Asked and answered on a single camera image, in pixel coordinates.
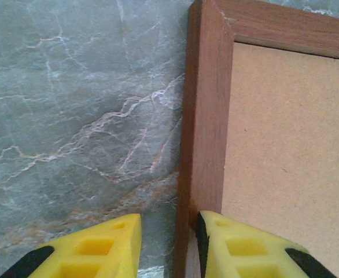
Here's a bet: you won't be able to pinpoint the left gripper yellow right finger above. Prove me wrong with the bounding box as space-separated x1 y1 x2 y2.
197 210 338 278

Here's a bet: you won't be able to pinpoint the brown wooden picture frame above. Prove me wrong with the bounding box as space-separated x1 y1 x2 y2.
172 0 339 278

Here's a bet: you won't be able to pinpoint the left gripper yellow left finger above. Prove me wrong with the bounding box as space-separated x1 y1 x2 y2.
0 213 143 278

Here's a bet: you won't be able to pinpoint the brown fibreboard backing board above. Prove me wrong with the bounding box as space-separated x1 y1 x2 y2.
220 42 339 278

